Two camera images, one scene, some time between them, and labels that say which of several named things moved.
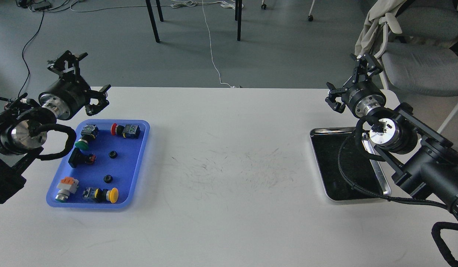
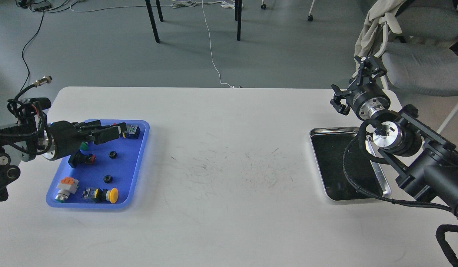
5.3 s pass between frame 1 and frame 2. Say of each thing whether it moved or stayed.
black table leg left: stayed
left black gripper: moved
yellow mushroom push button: stayed
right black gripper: stayed
